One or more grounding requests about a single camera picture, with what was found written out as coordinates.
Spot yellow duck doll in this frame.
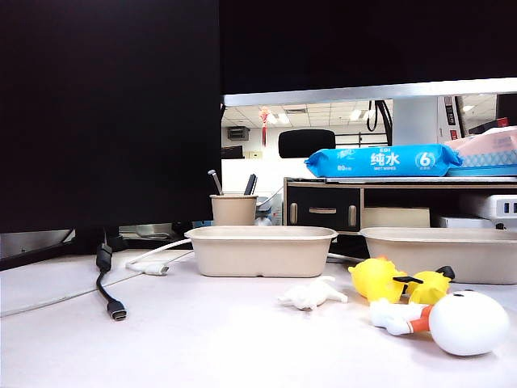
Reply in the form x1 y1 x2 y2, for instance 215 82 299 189
347 256 410 304

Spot white USB-C cable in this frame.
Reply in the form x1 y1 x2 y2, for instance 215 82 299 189
124 238 195 278

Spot white power strip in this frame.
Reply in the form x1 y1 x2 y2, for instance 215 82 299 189
485 194 517 221

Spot pink tissue pack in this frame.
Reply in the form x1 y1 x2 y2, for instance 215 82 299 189
443 125 517 176

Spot red Chinese knot ornament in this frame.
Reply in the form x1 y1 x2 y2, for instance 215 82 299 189
258 105 271 148

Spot black wooden desk organizer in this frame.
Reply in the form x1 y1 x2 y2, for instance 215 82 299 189
282 176 517 236

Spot thin white cable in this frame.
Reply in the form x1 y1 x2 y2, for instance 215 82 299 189
0 271 142 318

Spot blue wet wipes pack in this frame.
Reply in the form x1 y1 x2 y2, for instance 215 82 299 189
303 143 464 178

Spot white big-head doll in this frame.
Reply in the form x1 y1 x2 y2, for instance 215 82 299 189
369 289 511 357

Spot black HDMI cable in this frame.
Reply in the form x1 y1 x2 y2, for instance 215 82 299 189
95 232 128 323

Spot black hanging cables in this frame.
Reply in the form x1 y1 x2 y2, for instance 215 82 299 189
365 99 394 146

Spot beige paper cup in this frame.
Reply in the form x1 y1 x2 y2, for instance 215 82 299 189
209 194 259 227

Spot small white animal doll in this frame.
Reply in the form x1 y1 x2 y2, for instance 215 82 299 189
277 276 349 312

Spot black office chair headrest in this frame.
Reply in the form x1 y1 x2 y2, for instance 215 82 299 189
278 129 337 159

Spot beige paper pulp box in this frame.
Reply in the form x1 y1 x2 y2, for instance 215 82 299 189
359 226 517 286
184 226 338 279

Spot white flat box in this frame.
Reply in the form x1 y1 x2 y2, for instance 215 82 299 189
430 213 506 230

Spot beige cardboard box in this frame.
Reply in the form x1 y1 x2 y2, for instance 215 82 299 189
363 206 431 229

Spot black monitor silver bezel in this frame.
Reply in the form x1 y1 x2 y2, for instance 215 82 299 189
217 0 517 108

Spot silver-tipped pen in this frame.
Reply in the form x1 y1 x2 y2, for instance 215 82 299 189
207 169 225 197

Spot large black monitor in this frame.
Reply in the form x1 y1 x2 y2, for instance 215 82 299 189
0 0 222 272

